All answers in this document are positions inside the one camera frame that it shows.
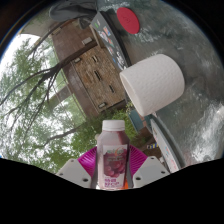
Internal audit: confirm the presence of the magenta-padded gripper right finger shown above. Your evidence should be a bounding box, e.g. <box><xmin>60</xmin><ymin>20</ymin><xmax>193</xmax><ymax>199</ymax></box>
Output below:
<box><xmin>126</xmin><ymin>144</ymin><xmax>171</xmax><ymax>189</ymax></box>

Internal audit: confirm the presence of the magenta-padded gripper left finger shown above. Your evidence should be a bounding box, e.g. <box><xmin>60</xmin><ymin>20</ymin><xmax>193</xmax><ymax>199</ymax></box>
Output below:
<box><xmin>54</xmin><ymin>146</ymin><xmax>99</xmax><ymax>190</ymax></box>

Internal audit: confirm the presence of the purple juice bottle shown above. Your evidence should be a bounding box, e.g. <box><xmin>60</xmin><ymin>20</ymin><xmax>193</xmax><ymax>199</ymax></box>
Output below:
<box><xmin>95</xmin><ymin>119</ymin><xmax>130</xmax><ymax>191</ymax></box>

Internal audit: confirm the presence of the white ribbed cup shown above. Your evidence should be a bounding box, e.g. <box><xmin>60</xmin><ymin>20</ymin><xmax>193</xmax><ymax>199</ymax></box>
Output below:
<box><xmin>119</xmin><ymin>53</ymin><xmax>186</xmax><ymax>117</ymax></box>

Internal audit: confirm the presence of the dark-trunk leafy tree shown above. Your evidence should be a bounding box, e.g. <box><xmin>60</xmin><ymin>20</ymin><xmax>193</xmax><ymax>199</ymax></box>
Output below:
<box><xmin>0</xmin><ymin>33</ymin><xmax>101</xmax><ymax>141</ymax></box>

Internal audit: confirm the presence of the flat round red coaster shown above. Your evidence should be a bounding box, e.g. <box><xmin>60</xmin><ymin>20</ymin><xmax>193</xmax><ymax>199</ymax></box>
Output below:
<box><xmin>116</xmin><ymin>6</ymin><xmax>141</xmax><ymax>35</ymax></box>

